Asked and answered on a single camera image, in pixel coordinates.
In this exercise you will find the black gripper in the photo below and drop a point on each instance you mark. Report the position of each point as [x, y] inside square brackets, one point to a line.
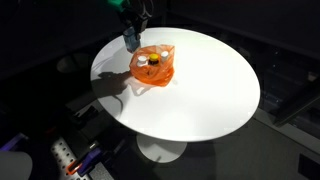
[135, 14]

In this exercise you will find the blue white box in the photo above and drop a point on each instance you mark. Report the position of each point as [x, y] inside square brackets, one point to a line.
[130, 41]

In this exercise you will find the orange plastic bag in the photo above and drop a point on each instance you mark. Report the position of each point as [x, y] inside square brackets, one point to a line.
[151, 73]

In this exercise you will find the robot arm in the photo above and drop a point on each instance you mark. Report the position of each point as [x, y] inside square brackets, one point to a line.
[141, 3]

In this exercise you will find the white capped bottle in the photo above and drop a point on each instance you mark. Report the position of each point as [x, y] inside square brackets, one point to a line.
[142, 60]
[164, 55]

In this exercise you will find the yellow capped bottle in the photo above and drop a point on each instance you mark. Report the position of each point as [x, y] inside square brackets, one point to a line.
[153, 59]

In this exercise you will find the dark diagonal beam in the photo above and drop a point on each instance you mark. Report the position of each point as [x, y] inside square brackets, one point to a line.
[296, 105]

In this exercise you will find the white rounded object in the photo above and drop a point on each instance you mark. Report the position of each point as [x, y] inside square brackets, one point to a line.
[15, 166]

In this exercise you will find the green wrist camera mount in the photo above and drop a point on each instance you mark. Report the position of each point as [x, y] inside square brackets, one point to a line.
[116, 3]

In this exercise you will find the white table pedestal base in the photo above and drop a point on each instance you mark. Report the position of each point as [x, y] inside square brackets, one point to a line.
[161, 150]

